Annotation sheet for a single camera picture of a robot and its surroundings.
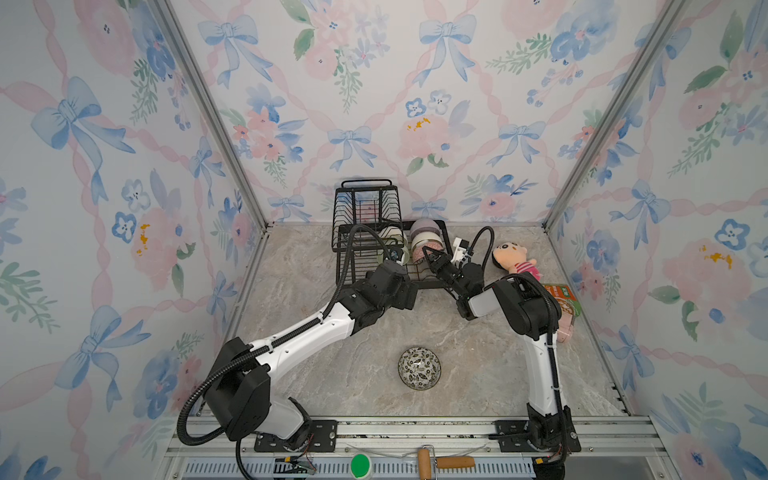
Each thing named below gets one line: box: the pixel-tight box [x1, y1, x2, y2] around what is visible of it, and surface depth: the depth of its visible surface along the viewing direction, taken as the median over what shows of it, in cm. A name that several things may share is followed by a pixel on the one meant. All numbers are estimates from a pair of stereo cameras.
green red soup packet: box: [544, 284, 582, 317], surface depth 100 cm
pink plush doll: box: [492, 242, 541, 282], surface depth 105 cm
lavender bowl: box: [410, 218, 442, 236], surface depth 109 cm
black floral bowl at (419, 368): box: [398, 346, 442, 391], surface depth 85 cm
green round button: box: [351, 454, 371, 479], surface depth 64 cm
